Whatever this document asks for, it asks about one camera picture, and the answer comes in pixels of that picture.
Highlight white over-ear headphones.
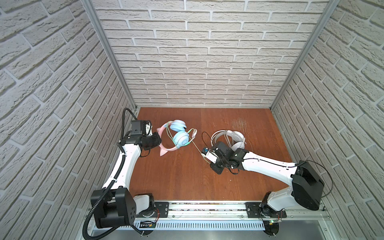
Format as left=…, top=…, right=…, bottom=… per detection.
left=211, top=130, right=246, bottom=151

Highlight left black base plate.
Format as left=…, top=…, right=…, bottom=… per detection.
left=137, top=201, right=170, bottom=219

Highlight black corrugated cable conduit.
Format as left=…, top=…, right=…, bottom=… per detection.
left=82, top=107, right=151, bottom=240

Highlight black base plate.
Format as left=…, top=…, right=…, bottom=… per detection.
left=245, top=202, right=287, bottom=219
left=137, top=201, right=170, bottom=219

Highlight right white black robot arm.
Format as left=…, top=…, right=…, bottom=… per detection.
left=202, top=142, right=325, bottom=216

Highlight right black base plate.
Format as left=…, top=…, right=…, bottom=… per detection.
left=245, top=202, right=287, bottom=219

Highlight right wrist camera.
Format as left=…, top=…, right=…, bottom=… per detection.
left=201, top=148, right=218, bottom=164

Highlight pink blue cat-ear headphones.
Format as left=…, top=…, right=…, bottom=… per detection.
left=157, top=120, right=191, bottom=156

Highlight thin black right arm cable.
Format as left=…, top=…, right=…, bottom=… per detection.
left=200, top=131, right=334, bottom=199

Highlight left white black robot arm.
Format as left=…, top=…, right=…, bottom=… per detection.
left=91, top=120, right=161, bottom=229

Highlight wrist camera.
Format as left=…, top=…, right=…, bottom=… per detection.
left=201, top=148, right=218, bottom=164
left=145, top=121, right=153, bottom=136

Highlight aluminium mounting rail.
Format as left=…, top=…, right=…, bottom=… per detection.
left=134, top=201, right=331, bottom=223

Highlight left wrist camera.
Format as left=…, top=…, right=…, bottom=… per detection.
left=145, top=121, right=153, bottom=136

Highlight white perforated vent strip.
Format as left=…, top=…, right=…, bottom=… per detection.
left=91, top=220, right=266, bottom=231

